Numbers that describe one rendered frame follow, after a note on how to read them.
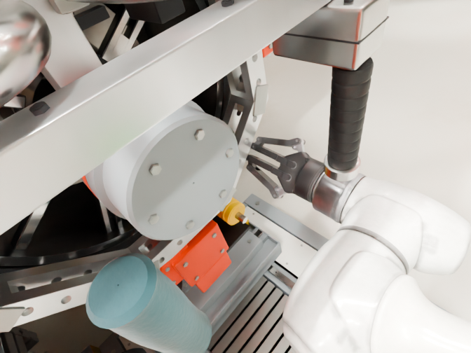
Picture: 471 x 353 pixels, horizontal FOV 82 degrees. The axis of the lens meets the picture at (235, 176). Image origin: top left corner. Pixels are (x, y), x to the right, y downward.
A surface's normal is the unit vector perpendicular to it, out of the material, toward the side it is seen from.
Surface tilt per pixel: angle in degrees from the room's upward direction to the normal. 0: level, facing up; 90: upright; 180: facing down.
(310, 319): 21
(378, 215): 8
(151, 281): 45
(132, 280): 0
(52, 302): 90
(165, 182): 90
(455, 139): 0
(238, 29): 90
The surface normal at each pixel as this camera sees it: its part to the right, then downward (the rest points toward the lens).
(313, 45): -0.68, 0.63
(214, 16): -0.21, -0.66
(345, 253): -0.36, -0.81
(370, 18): 0.71, 0.41
